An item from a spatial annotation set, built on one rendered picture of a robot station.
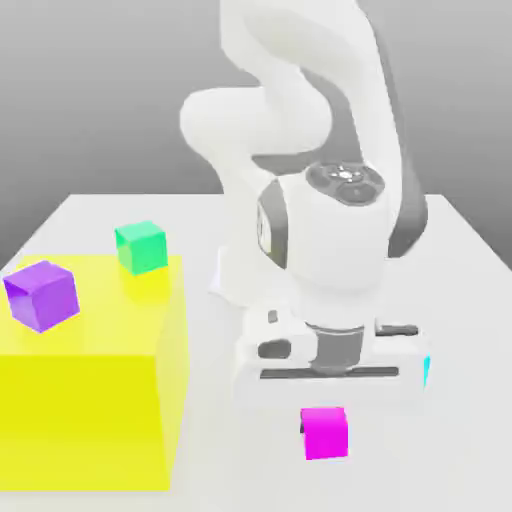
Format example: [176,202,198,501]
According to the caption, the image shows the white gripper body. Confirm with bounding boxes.
[234,342,428,410]

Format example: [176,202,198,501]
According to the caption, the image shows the small magenta cube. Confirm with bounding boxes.
[299,406,350,461]

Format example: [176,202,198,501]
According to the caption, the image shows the small green cube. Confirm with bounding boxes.
[114,220,168,277]

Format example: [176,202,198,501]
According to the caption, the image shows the small purple cube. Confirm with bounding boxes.
[2,259,81,334]

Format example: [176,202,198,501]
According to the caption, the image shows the large yellow box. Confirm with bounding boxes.
[0,254,191,492]

